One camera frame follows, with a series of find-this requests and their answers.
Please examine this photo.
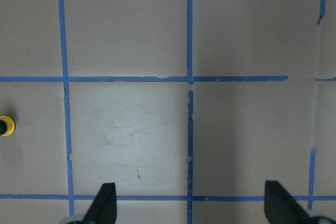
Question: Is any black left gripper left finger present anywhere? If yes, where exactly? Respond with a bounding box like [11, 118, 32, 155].
[81, 183, 117, 224]

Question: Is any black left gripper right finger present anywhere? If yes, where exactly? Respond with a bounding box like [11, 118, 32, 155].
[264, 180, 310, 224]

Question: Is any yellow push button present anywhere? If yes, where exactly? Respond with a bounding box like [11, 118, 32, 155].
[0, 115, 15, 136]

